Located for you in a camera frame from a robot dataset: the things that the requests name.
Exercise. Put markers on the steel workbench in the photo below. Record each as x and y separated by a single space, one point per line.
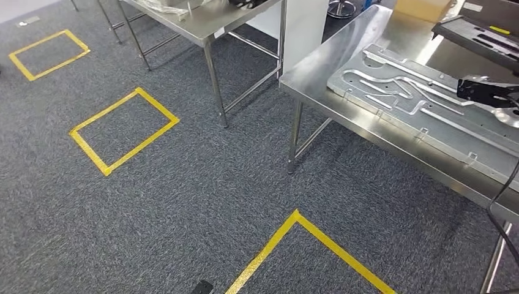
324 69

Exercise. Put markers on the clear plastic bag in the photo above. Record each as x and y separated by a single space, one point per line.
170 6

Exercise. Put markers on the chrome stool base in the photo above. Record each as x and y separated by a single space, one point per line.
341 8

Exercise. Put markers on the aluminium fixture plate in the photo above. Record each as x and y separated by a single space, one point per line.
405 113

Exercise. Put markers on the black plastic plate part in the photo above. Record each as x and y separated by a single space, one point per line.
474 38

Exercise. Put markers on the steel table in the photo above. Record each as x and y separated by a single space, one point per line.
211 26

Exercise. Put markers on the white panel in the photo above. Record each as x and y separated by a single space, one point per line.
304 32

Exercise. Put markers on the grey floor socket plate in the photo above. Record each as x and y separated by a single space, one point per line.
28 21

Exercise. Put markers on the cardboard box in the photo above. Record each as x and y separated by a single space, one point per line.
421 9

